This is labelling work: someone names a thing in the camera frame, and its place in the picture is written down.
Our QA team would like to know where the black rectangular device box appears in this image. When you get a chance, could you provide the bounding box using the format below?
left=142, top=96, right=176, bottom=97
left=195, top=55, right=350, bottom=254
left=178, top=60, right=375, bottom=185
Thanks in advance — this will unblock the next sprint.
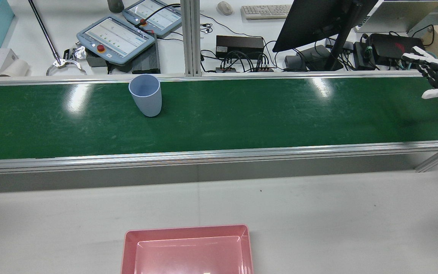
left=216, top=35, right=265, bottom=60

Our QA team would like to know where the aluminium conveyor side rail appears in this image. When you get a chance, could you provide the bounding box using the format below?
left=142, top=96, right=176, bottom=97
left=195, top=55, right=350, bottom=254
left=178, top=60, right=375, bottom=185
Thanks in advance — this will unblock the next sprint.
left=0, top=140, right=438, bottom=176
left=0, top=73, right=425, bottom=88

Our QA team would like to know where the silver laptop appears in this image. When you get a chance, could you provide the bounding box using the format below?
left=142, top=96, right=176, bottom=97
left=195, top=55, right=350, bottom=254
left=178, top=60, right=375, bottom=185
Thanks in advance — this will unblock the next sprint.
left=354, top=0, right=438, bottom=34

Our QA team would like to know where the crumpled silver foil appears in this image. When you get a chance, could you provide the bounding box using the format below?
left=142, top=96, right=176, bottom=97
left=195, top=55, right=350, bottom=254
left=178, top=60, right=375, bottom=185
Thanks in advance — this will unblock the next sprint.
left=63, top=43, right=87, bottom=62

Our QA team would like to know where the dark grey bottle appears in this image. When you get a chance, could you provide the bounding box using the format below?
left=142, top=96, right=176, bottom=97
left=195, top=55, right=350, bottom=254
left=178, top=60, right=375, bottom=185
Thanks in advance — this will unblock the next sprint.
left=107, top=0, right=125, bottom=14

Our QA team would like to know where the aluminium profile post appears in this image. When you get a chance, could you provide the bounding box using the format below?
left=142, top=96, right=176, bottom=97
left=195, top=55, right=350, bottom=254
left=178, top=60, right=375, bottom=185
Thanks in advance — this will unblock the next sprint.
left=181, top=0, right=202, bottom=77

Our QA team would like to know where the white computer mouse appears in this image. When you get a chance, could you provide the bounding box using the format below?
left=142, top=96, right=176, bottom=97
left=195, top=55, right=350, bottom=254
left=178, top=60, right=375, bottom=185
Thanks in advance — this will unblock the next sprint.
left=217, top=1, right=234, bottom=16

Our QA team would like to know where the black docking device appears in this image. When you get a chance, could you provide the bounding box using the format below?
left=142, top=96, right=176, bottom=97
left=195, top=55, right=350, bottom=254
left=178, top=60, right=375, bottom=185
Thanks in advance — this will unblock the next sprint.
left=353, top=41, right=376, bottom=71

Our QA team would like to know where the black power brick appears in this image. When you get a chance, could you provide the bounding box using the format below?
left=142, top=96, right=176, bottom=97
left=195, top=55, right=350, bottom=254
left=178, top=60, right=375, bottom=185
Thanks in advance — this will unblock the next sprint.
left=369, top=33, right=425, bottom=62

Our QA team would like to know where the large grey teach pendant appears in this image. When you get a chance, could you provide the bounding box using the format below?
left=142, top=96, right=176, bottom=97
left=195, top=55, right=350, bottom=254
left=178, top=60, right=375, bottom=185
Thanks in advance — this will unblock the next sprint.
left=76, top=14, right=156, bottom=67

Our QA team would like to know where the black monitor stand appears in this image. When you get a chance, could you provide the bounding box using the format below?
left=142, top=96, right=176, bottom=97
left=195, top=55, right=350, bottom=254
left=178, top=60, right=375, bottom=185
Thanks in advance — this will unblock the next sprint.
left=302, top=0, right=361, bottom=72

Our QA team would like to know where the black ribbed power unit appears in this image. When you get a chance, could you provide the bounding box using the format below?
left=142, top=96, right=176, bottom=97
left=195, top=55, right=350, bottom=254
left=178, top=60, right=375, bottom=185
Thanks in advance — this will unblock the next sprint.
left=131, top=33, right=162, bottom=75

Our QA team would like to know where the green conveyor belt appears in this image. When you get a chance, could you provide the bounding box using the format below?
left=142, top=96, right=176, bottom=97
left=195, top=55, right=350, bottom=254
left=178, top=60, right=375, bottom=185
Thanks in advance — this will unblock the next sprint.
left=0, top=76, right=438, bottom=161

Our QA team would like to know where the pink plastic box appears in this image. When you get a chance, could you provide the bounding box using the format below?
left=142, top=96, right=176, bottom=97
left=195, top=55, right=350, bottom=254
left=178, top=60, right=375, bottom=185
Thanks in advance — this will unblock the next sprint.
left=120, top=224, right=254, bottom=274

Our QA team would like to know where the white paper roll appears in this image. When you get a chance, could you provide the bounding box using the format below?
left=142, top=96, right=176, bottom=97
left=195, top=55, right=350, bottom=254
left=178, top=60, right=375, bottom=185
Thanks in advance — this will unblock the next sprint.
left=0, top=59, right=30, bottom=78

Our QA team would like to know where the black reach grabber tool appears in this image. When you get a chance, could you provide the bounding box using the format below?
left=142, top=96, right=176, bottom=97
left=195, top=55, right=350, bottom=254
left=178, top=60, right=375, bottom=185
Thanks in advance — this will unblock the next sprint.
left=28, top=0, right=87, bottom=76

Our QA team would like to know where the small grey teach pendant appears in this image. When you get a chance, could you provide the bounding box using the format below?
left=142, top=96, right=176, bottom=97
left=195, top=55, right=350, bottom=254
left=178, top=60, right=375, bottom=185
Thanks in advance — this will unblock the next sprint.
left=122, top=0, right=184, bottom=38

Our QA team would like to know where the small grey adapter box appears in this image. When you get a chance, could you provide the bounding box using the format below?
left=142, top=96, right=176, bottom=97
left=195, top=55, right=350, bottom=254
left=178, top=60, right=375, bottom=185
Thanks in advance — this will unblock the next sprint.
left=284, top=55, right=307, bottom=72

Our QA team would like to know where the blue-grey plastic cup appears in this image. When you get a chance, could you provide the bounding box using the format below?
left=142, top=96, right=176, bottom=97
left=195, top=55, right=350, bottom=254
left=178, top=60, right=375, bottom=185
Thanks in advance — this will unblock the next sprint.
left=129, top=74, right=163, bottom=117

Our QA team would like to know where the black computer monitor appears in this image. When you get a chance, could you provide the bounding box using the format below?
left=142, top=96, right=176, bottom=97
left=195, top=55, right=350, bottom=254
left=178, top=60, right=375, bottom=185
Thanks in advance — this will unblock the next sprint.
left=272, top=0, right=379, bottom=53

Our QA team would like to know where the white computer keyboard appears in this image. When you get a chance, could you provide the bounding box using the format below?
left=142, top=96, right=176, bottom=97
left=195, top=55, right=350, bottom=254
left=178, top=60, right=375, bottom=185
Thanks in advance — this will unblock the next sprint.
left=240, top=4, right=294, bottom=21

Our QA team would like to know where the black pendant cable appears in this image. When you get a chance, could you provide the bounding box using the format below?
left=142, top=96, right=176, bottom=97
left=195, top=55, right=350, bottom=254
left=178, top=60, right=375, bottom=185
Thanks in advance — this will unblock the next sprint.
left=138, top=3, right=182, bottom=28

